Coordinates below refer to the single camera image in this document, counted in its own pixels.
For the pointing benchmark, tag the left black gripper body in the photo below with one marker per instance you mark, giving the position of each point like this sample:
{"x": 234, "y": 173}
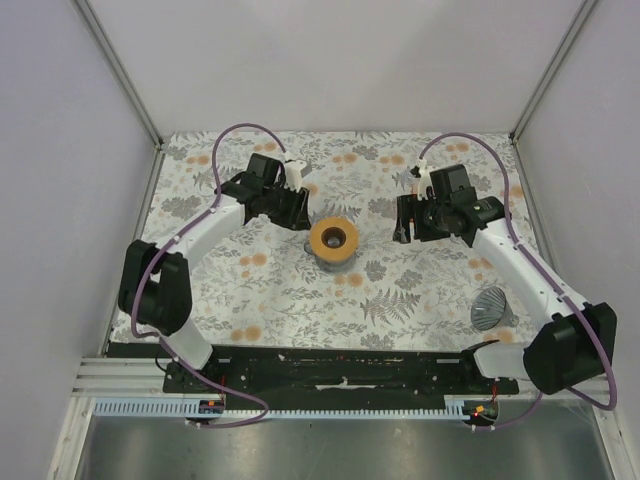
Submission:
{"x": 278, "y": 204}

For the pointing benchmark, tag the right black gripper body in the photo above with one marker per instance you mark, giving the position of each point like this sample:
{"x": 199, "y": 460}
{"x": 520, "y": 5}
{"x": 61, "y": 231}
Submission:
{"x": 433, "y": 222}

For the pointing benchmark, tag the clear glass coffee server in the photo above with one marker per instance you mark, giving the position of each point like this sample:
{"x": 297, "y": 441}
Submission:
{"x": 331, "y": 266}

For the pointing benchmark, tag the clear ribbed glass dripper cone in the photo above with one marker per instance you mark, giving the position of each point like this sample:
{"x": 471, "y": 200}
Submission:
{"x": 491, "y": 309}

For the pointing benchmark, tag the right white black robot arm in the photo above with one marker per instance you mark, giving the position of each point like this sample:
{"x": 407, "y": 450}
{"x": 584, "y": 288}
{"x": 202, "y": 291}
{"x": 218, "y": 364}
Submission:
{"x": 575, "y": 339}

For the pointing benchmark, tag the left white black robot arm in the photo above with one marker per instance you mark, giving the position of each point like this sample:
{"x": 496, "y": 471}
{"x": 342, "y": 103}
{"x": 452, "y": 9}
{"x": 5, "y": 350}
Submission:
{"x": 155, "y": 288}

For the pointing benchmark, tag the floral patterned table mat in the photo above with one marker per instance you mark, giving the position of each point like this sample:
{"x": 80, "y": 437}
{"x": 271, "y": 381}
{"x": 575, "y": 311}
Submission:
{"x": 259, "y": 287}

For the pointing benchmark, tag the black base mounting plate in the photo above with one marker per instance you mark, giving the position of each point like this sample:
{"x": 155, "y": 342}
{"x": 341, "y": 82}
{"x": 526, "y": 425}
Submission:
{"x": 263, "y": 370}

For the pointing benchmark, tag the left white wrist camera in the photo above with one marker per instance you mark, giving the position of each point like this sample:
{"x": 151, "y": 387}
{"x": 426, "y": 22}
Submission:
{"x": 295, "y": 170}

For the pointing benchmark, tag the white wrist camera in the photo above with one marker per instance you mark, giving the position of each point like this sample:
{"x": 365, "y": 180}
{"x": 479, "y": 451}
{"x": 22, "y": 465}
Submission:
{"x": 295, "y": 170}
{"x": 422, "y": 180}

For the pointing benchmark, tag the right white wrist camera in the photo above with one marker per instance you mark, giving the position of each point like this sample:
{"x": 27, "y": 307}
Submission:
{"x": 422, "y": 180}

